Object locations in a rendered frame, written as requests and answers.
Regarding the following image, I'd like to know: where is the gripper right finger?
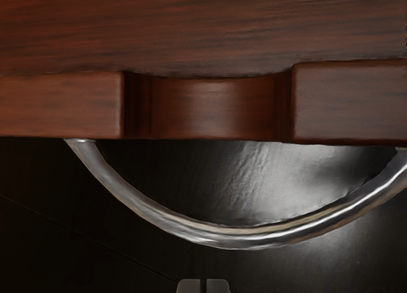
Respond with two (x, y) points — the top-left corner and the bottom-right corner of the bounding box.
(205, 278), (231, 293)

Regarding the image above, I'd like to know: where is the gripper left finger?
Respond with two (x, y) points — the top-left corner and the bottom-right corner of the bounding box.
(176, 278), (202, 293)

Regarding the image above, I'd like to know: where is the dark wooden cabinet, silver handle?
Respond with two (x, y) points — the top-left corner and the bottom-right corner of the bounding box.
(0, 0), (407, 293)

